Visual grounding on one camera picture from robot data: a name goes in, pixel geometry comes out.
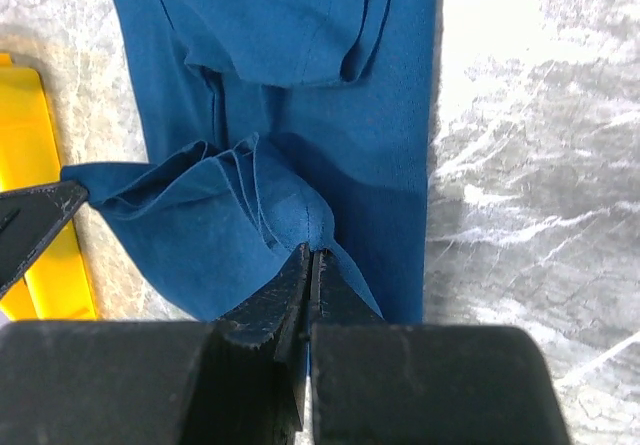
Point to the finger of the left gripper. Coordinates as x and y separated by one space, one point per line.
31 218

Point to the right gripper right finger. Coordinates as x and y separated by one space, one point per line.
373 382

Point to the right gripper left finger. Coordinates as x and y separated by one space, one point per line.
237 380

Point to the blue t-shirt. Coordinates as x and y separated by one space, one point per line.
269 124

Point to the yellow plastic tray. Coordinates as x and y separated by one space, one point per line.
43 274

